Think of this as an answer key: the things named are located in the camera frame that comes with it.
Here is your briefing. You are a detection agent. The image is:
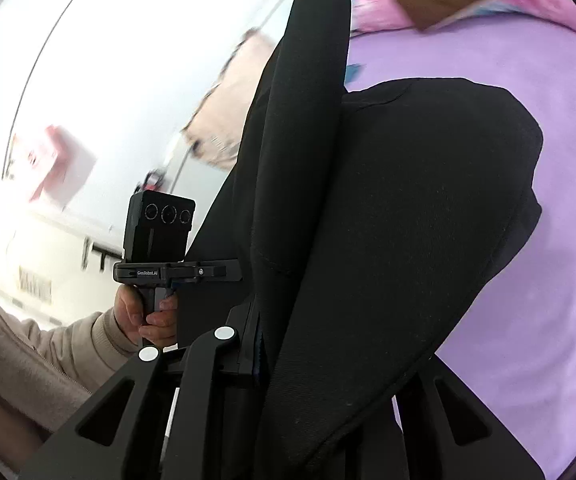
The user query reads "black zip jacket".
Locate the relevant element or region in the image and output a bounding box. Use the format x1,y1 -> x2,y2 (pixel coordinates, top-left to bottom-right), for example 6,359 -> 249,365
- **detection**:
189,0 -> 542,460

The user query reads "beige sleeve left forearm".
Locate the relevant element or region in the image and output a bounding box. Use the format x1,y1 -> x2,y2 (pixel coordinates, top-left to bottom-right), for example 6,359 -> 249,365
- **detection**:
0,278 -> 142,470

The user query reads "person's left hand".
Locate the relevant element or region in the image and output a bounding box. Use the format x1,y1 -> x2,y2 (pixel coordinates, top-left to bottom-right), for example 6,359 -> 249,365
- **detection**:
113,285 -> 178,349

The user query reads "beige pillow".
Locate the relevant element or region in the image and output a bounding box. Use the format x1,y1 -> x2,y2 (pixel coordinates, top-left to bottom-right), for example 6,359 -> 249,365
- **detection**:
181,28 -> 275,170

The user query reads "teal orange print pillowcase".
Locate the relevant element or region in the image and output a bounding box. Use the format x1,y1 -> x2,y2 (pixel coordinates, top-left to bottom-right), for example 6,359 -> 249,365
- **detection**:
344,64 -> 363,84

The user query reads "purple bed sheet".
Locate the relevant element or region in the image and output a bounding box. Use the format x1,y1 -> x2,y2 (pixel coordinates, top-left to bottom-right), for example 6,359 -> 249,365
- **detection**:
342,15 -> 576,479

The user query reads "black camera box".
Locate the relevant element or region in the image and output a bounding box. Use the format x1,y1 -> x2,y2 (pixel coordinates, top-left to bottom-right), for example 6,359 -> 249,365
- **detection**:
123,190 -> 196,263

